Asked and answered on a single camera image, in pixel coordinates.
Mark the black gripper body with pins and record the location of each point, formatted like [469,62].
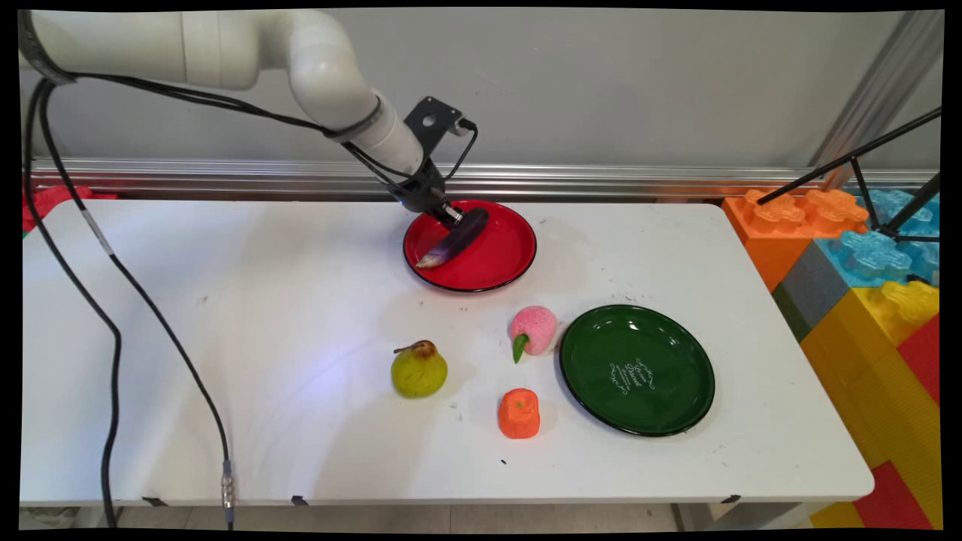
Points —
[421,191]

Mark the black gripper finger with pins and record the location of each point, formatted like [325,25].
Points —
[454,212]
[442,221]

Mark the purple toy eggplant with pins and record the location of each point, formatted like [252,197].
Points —
[458,239]

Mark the orange toy fruit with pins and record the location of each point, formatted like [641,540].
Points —
[518,415]

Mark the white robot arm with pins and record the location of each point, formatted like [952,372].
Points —
[225,49]

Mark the red plate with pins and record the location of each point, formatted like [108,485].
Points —
[496,259]

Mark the pink toy peach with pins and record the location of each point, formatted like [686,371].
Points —
[535,327]

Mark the green toy pear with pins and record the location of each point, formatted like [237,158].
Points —
[418,372]

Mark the green plate with white print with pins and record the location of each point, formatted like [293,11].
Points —
[639,368]

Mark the orange giant building block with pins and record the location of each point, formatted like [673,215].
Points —
[782,233]

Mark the red giant building block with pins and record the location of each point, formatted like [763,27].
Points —
[924,353]
[894,500]
[52,201]

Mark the grey giant building block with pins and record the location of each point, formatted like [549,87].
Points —
[815,289]

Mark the black tripod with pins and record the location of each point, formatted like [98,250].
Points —
[849,159]

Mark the blue giant building block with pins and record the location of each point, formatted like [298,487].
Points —
[872,255]

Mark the yellow giant building block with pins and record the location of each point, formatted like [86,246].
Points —
[872,391]

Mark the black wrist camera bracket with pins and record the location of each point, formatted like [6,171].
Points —
[432,119]

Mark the horizontal aluminium rail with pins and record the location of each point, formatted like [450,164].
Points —
[601,180]

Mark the slanted aluminium post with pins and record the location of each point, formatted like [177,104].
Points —
[879,98]

